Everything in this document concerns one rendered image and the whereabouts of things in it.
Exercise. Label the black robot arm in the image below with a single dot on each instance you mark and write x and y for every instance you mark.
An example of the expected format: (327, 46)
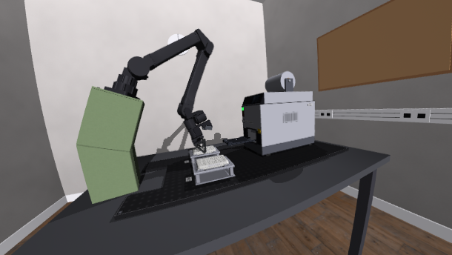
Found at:
(138, 69)

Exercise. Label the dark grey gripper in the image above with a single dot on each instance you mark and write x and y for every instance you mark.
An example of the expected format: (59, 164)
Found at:
(197, 141)

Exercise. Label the white well plate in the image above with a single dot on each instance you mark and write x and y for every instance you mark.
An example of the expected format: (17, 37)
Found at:
(211, 162)
(209, 149)

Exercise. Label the dark grey cylinder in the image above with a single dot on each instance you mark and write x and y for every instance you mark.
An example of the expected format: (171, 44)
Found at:
(277, 83)

